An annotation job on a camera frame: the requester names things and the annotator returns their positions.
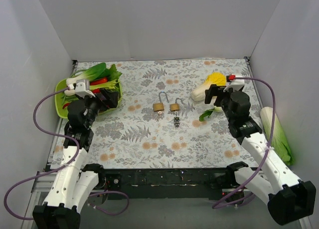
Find white radish toy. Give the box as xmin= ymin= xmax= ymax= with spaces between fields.
xmin=198 ymin=106 xmax=223 ymax=122

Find black headed key bunch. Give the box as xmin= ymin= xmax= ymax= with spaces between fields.
xmin=173 ymin=111 xmax=180 ymax=128

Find celery stalk toy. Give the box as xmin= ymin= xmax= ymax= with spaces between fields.
xmin=64 ymin=80 xmax=121 ymax=95

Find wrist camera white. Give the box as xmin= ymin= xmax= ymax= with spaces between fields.
xmin=223 ymin=74 xmax=245 ymax=92
xmin=74 ymin=79 xmax=95 ymax=98

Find bok choy toy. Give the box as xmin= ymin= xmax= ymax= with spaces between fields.
xmin=66 ymin=62 xmax=106 ymax=86

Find floral tablecloth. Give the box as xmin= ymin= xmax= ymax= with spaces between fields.
xmin=48 ymin=58 xmax=280 ymax=169

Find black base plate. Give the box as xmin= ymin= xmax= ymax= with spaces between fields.
xmin=93 ymin=168 xmax=237 ymax=200

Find large brass padlock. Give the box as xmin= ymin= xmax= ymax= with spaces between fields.
xmin=153 ymin=91 xmax=169 ymax=112

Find green plastic tray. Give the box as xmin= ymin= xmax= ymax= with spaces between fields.
xmin=54 ymin=82 xmax=123 ymax=119

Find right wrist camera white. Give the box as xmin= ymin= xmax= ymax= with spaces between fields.
xmin=223 ymin=74 xmax=245 ymax=92

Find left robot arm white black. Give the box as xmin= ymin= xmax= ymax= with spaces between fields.
xmin=32 ymin=88 xmax=108 ymax=229

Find small brass padlock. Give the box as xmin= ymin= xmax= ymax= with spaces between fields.
xmin=170 ymin=98 xmax=183 ymax=112

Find brass keys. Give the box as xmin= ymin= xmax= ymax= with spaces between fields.
xmin=157 ymin=111 xmax=162 ymax=122

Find yellow napa cabbage toy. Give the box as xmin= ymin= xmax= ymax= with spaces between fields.
xmin=191 ymin=72 xmax=226 ymax=102

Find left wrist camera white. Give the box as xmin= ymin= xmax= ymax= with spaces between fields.
xmin=74 ymin=79 xmax=95 ymax=98

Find large green white cabbage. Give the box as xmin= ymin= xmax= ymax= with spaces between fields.
xmin=260 ymin=107 xmax=295 ymax=166

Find green lettuce leaf toy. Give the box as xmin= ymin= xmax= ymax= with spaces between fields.
xmin=102 ymin=64 xmax=122 ymax=89

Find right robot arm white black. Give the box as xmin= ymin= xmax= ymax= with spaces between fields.
xmin=205 ymin=84 xmax=316 ymax=226

